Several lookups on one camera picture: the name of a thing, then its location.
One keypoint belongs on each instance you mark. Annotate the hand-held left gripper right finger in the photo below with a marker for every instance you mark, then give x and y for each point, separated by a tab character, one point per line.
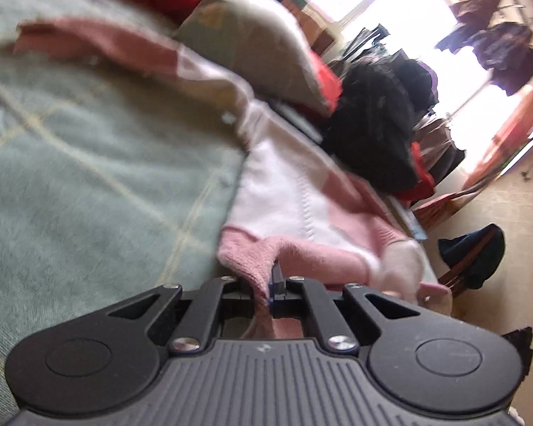
275	295

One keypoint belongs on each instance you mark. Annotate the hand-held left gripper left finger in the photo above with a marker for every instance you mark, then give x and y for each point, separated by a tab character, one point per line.
233	297

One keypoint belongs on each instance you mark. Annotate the pink and white sweater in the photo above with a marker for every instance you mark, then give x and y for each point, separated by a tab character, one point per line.
284	195

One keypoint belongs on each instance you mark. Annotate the paperback book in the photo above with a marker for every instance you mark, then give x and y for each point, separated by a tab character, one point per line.
411	219

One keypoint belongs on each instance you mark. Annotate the red fleece blanket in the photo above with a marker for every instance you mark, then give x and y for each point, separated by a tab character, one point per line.
419	182

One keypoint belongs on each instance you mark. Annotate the black backpack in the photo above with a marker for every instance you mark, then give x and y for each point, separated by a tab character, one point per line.
368	128

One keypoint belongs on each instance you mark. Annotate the dark blue garment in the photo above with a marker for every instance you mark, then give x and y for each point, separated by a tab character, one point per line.
484	253

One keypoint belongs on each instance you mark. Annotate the beige shirt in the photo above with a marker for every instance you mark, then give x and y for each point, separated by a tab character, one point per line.
435	137

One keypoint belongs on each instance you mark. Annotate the black padded garment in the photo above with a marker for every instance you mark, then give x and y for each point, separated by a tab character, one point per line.
422	82

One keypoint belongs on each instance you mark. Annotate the grey green pillow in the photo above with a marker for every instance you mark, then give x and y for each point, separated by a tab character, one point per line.
257	35

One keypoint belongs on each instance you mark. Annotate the orange curtain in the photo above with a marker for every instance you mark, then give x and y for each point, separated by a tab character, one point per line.
515	133

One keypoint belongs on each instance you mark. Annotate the window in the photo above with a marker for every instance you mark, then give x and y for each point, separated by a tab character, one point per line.
408	9

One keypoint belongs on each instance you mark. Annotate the row of hanging laundry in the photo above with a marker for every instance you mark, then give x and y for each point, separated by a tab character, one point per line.
506	57

